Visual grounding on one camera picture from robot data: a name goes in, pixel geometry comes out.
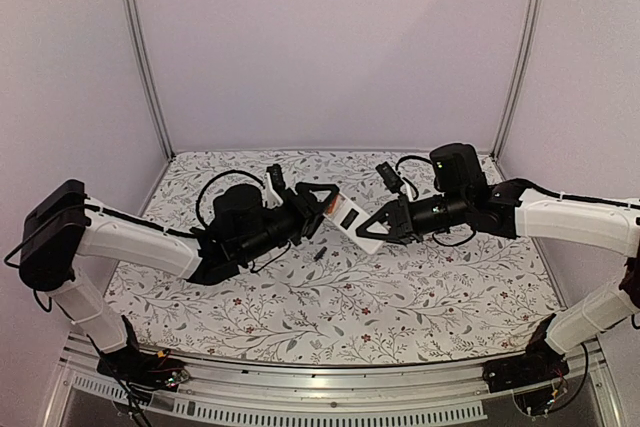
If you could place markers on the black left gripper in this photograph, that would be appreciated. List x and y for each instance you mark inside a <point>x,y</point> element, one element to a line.
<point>311,213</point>

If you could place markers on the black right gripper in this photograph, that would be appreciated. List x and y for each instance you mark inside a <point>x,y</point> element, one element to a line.
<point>401,220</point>

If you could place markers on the white remote control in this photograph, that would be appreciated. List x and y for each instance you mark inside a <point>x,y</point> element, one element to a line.
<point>347,217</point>

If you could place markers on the dark purple AAA battery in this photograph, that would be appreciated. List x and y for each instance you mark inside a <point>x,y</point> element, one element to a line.
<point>319,255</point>

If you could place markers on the orange AAA battery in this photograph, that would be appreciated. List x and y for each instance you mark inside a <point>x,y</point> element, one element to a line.
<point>333,206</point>

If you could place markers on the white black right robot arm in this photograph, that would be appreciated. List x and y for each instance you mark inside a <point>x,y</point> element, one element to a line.
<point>520,208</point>

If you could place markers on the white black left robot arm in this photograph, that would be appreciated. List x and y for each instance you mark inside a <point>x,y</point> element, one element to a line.
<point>249,220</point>

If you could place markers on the floral patterned table mat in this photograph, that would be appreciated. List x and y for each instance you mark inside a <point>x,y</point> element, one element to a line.
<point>455,297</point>

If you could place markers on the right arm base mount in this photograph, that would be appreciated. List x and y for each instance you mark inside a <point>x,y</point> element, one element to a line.
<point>523,370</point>

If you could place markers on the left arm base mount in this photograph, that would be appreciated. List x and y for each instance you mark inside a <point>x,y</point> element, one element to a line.
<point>157,371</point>

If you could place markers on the right aluminium frame post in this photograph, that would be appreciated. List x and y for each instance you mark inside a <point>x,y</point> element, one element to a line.
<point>517,79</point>

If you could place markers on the aluminium frame post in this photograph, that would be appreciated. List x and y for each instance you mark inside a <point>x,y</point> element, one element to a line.
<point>517,79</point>
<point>145,71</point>

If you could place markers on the left aluminium frame post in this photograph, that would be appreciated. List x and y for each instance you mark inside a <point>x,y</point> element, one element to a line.
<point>145,71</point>

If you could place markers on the aluminium front rail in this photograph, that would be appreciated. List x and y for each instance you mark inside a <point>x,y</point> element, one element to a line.
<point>232,392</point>

